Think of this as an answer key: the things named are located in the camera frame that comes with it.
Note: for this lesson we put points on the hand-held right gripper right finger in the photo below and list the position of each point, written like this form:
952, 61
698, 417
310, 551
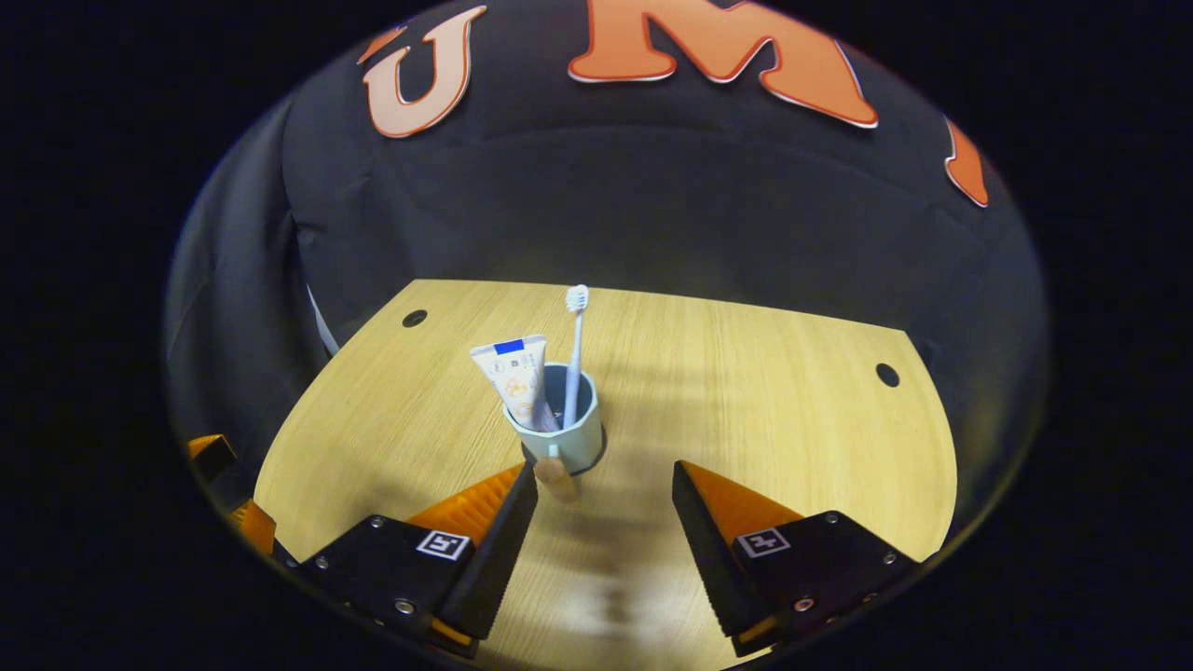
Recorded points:
713, 559

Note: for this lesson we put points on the black backdrop cloth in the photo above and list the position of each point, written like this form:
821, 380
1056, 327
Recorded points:
652, 205

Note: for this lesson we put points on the white toothbrush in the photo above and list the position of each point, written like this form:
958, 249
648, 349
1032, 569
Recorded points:
575, 363

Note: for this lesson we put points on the wooden desktop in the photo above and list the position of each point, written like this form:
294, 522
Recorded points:
764, 401

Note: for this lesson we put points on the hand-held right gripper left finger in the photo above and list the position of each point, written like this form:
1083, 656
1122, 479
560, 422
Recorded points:
494, 559

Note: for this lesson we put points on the white toothpaste tube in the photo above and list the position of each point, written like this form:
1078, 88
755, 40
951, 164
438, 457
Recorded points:
517, 377

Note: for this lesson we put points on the pale green cup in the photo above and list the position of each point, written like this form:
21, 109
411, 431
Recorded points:
578, 447

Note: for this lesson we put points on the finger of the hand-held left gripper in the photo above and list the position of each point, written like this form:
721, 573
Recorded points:
216, 457
256, 527

